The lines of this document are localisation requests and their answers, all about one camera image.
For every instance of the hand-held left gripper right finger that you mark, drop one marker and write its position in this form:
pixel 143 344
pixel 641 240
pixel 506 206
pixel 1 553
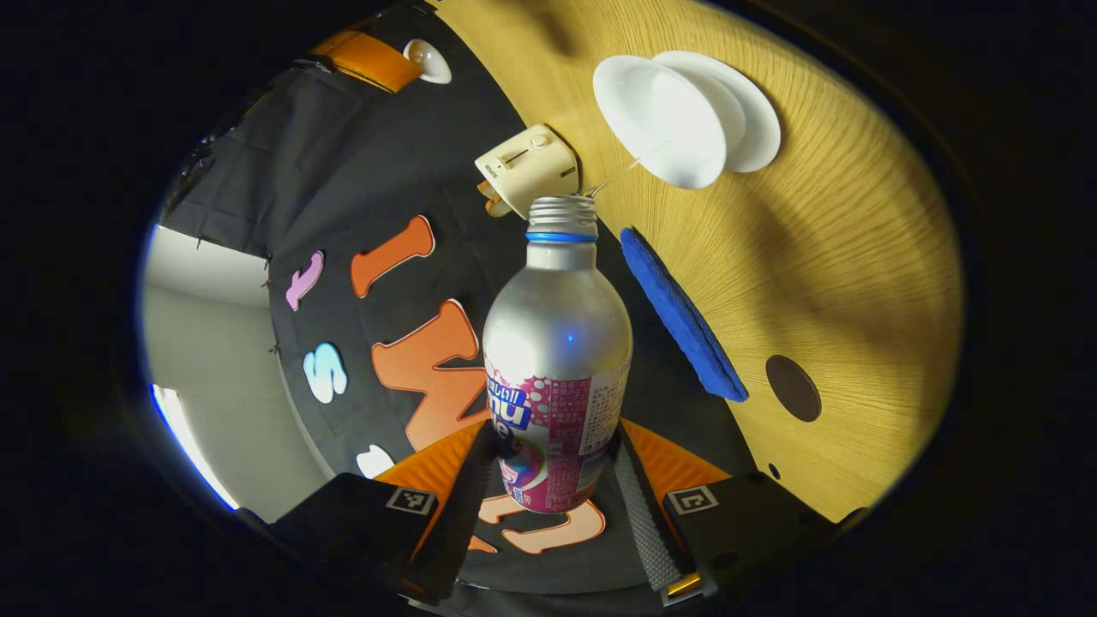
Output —
pixel 643 523

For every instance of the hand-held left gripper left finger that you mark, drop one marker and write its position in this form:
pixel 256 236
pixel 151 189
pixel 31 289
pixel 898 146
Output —
pixel 454 523

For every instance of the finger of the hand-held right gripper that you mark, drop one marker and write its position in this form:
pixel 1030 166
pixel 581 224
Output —
pixel 368 60

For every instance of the silver water bottle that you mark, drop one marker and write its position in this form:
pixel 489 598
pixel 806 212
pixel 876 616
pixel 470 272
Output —
pixel 557 343

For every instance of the dark round coaster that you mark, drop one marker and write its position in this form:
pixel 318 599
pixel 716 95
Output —
pixel 794 388

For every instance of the white teacup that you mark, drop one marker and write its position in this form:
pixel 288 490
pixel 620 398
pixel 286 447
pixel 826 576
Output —
pixel 660 120

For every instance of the black backdrop cloth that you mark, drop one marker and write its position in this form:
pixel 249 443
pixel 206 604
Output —
pixel 343 171

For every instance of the toast slice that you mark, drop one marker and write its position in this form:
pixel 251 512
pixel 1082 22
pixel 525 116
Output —
pixel 494 207
pixel 486 188

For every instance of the white toaster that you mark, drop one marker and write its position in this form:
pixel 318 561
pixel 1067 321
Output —
pixel 531 163

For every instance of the blue folded towel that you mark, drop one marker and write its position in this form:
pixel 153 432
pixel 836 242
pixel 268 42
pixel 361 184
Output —
pixel 681 317

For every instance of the white saucer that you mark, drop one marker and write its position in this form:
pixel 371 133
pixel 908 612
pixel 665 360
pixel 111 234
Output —
pixel 756 120

